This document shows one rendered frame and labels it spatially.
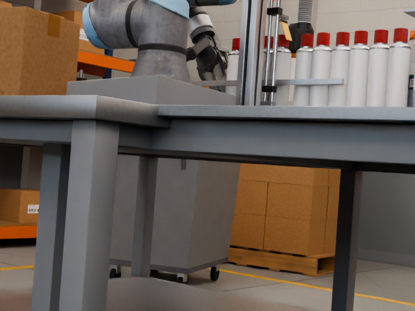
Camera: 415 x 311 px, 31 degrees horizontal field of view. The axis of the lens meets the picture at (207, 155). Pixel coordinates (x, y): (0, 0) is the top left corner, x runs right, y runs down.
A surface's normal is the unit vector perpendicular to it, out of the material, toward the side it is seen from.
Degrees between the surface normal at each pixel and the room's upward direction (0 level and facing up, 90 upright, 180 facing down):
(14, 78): 90
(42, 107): 90
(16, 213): 90
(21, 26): 90
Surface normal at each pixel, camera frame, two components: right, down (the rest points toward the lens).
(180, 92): 0.78, 0.04
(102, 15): -0.42, -0.10
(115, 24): -0.43, 0.17
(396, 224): -0.62, -0.06
